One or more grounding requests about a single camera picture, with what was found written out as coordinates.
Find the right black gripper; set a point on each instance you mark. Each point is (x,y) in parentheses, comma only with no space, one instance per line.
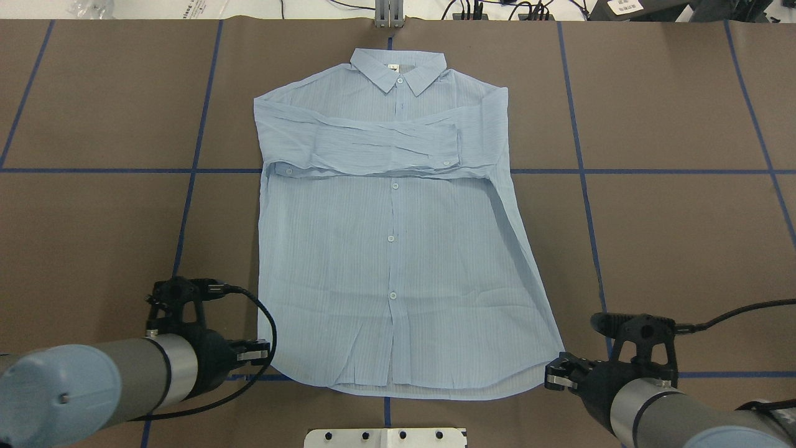
(598,381)

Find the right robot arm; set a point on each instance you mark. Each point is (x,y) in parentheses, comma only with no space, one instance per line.
(634,394)

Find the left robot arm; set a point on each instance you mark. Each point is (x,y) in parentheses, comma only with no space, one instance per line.
(62,395)

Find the black labelled box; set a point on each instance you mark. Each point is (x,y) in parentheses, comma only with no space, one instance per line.
(637,11)

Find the white camera pole base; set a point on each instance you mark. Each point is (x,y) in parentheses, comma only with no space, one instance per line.
(388,437)

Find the black USB hub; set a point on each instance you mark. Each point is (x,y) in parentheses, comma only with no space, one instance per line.
(518,11)

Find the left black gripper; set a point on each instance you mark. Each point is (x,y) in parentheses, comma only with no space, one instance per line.
(211,358)

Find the clear plastic bag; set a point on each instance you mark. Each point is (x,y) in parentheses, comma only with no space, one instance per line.
(92,9)

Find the light blue button shirt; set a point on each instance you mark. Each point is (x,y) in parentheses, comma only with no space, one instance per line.
(392,252)

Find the aluminium frame post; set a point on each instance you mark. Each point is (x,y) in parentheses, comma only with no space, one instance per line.
(389,14)

